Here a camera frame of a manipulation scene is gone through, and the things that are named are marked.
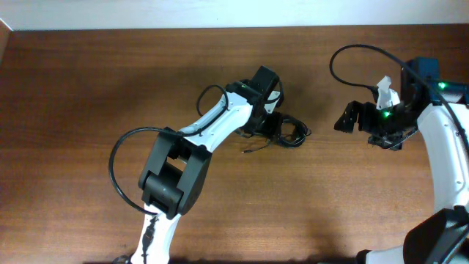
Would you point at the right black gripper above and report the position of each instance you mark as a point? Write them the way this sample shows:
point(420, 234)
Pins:
point(391, 141)

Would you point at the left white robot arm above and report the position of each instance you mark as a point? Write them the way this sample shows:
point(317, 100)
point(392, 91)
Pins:
point(174, 174)

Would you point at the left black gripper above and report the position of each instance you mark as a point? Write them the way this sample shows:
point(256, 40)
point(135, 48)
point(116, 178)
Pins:
point(272, 130)

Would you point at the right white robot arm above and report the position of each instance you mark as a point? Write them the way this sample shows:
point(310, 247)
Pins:
point(438, 110)

